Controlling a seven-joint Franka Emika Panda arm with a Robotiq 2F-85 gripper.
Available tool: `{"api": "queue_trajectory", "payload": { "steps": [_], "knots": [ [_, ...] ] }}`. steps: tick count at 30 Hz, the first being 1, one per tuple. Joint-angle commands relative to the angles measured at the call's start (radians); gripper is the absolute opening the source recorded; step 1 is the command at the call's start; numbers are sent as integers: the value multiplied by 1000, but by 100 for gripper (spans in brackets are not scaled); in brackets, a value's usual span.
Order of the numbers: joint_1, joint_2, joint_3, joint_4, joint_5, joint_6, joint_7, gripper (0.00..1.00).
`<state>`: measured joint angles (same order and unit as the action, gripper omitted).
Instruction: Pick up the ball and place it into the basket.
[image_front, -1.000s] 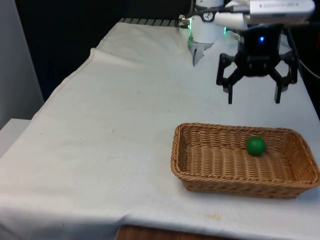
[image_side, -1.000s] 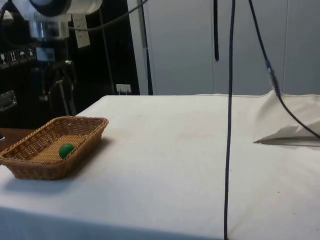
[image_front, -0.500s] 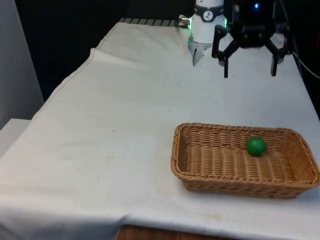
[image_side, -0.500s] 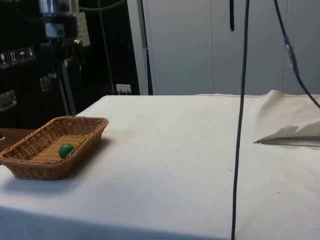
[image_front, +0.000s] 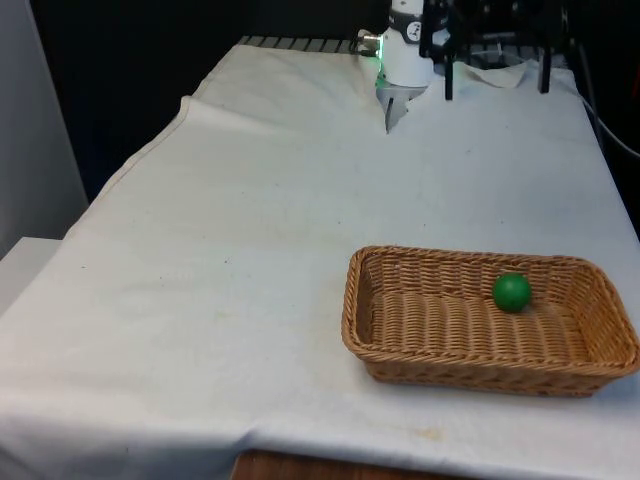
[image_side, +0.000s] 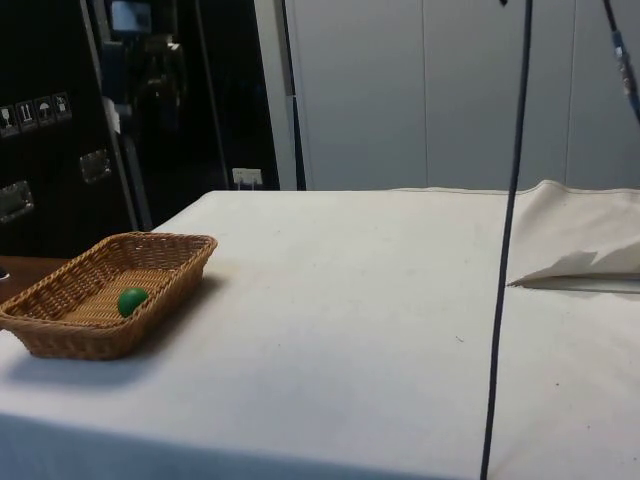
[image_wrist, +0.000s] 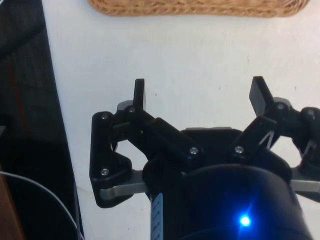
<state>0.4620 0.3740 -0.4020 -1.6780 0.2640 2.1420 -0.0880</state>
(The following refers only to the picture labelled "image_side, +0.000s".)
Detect brown wicker basket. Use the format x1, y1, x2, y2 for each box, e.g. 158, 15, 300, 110
0, 231, 220, 362

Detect black cable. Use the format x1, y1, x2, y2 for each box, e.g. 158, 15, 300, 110
478, 0, 534, 480
601, 0, 640, 124

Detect pale grey lockers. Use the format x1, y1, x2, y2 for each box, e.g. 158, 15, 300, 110
253, 0, 640, 194

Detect green ball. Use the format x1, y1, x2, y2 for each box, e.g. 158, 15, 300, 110
117, 287, 150, 319

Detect black cabinet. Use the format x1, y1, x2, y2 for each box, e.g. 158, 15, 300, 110
0, 0, 282, 259

